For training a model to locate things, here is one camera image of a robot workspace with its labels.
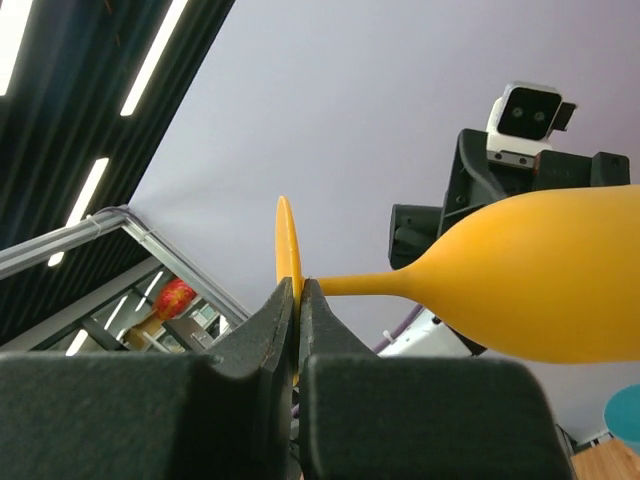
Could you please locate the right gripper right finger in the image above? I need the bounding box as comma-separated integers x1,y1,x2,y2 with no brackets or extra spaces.
299,280,573,479

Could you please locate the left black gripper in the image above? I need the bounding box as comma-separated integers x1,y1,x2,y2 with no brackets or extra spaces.
388,129,631,270

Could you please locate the aluminium frame rail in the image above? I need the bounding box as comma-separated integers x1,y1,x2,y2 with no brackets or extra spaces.
1,206,248,338

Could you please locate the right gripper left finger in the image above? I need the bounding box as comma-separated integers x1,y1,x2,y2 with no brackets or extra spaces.
1,279,294,479

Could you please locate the blue wine glass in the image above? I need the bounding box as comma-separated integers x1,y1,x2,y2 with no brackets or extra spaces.
603,384,640,454

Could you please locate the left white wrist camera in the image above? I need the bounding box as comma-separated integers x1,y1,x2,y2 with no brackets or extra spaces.
485,81,578,169

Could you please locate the yellow plastic wine glass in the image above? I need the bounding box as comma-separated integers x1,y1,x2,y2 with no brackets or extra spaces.
274,184,640,389

